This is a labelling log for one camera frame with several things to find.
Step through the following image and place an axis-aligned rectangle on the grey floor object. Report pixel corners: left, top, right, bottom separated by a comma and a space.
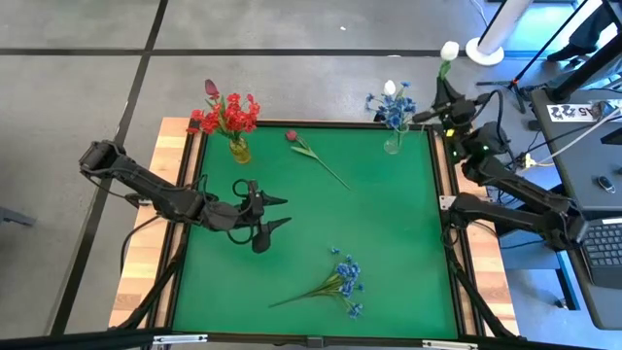
0, 205, 38, 228

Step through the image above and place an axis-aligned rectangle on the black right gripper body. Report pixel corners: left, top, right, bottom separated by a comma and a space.
430, 93, 480, 129

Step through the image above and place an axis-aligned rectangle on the clear glass vase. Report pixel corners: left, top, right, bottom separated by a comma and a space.
382, 123, 410, 157

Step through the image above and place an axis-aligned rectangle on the red flower bunch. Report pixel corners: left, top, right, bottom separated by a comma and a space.
185, 91, 261, 147

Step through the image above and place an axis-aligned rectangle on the blue flower bunch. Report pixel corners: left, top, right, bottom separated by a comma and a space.
364, 81, 419, 147
267, 246, 366, 321

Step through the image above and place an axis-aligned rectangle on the black keyboard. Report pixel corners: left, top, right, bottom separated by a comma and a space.
579, 217, 622, 292

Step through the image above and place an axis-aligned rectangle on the white paper label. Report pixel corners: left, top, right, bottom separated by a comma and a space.
545, 102, 597, 123

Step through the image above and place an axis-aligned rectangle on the blue desk frame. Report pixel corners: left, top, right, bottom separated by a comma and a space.
499, 227, 582, 312

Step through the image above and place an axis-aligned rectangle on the green table mat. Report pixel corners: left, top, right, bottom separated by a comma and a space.
164, 119, 468, 344

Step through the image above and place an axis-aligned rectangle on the yellow glass vase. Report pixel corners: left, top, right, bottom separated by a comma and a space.
228, 136, 253, 165

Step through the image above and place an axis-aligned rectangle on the person's leg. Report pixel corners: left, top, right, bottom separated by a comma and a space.
546, 2, 614, 63

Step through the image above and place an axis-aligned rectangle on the black tripod stand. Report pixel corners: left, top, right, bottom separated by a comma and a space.
474, 0, 622, 104

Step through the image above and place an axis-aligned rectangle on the grey desk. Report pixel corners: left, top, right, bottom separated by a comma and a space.
528, 87, 622, 332

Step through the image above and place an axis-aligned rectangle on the metal bracket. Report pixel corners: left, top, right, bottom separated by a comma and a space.
152, 333, 209, 346
421, 339, 480, 350

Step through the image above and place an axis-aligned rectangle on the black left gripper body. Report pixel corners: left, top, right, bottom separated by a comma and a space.
199, 178, 274, 233

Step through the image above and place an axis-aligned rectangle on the white pole base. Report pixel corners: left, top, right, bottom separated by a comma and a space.
465, 0, 535, 67

